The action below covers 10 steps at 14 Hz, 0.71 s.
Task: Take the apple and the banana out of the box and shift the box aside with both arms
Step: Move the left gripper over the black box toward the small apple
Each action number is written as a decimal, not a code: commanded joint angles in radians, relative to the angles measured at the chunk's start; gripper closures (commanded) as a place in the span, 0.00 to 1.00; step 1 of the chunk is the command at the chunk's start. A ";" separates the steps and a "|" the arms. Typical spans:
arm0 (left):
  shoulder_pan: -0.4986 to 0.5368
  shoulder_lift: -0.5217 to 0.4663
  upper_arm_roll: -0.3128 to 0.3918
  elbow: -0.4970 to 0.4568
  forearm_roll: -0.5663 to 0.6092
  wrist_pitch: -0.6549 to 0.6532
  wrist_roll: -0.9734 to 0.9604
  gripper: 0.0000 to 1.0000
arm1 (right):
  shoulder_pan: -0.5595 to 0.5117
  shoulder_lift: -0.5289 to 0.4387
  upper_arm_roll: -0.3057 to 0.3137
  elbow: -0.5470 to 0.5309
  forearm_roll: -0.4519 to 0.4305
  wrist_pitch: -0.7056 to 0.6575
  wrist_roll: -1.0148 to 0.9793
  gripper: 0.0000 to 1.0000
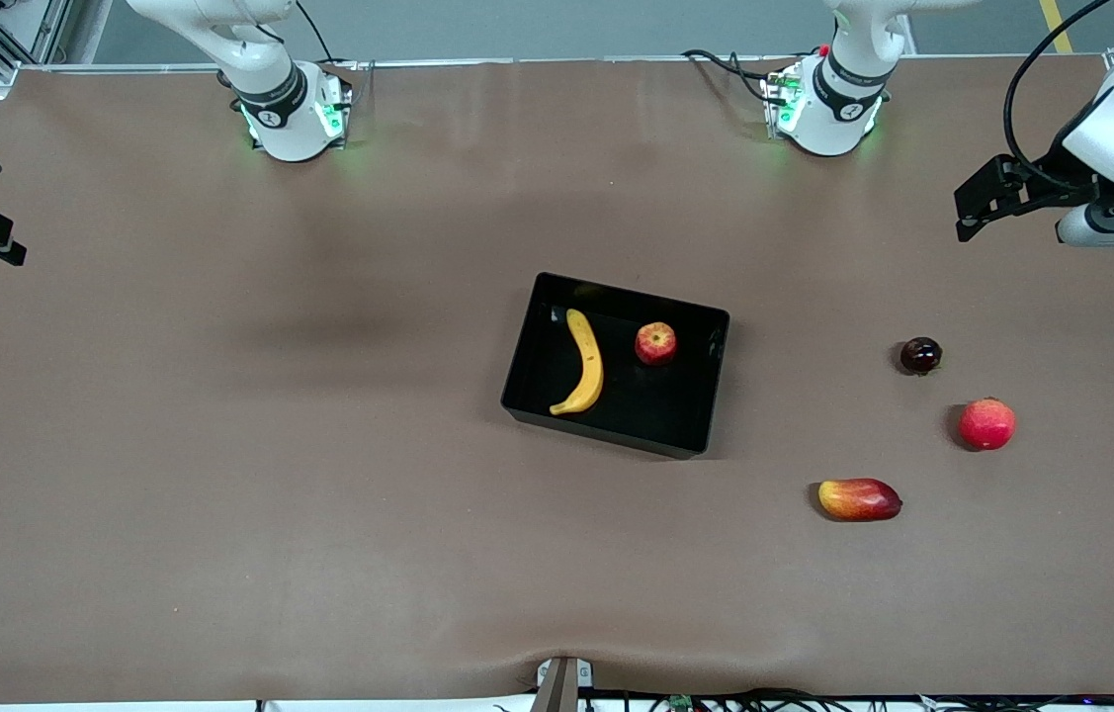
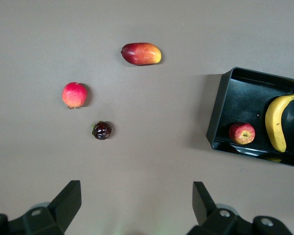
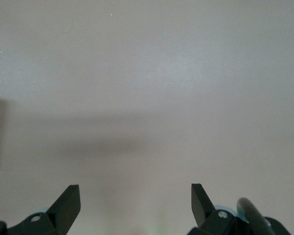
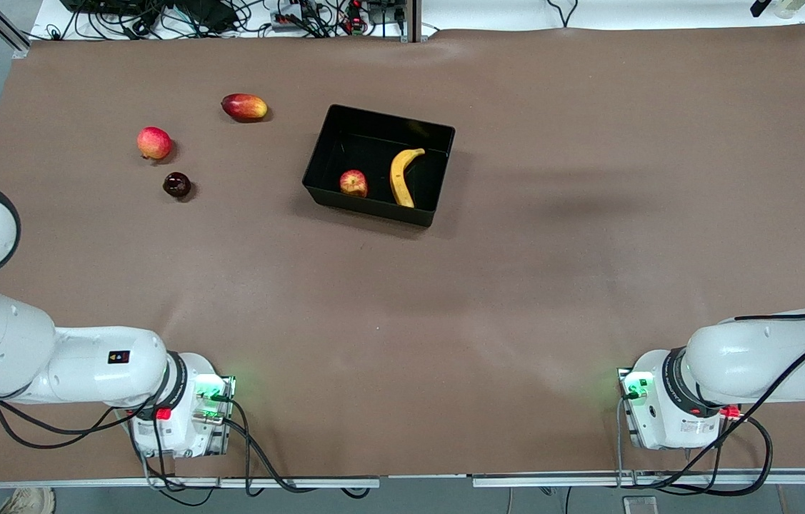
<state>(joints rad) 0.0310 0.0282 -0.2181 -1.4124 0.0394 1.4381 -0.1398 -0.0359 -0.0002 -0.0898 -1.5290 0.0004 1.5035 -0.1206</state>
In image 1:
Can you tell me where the red yellow striped apple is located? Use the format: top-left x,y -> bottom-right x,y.
635,321 -> 678,367

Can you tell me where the black plastic box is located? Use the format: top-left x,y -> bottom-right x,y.
500,272 -> 730,460

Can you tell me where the yellow banana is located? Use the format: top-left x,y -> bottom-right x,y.
549,309 -> 605,416

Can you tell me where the yellow floor tape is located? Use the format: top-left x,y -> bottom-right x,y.
1039,0 -> 1076,55

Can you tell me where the dark purple mangosteen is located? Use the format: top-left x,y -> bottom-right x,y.
900,336 -> 944,376

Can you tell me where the red pink round peach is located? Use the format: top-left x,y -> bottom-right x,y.
958,397 -> 1018,453

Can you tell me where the red yellow mango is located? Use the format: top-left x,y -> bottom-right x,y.
817,478 -> 903,523

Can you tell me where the brown table mat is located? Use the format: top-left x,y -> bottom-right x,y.
0,57 -> 1114,705

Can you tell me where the metal table clamp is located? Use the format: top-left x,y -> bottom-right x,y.
535,655 -> 595,712

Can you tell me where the black base cable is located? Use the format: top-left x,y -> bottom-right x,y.
295,0 -> 336,63
682,49 -> 777,102

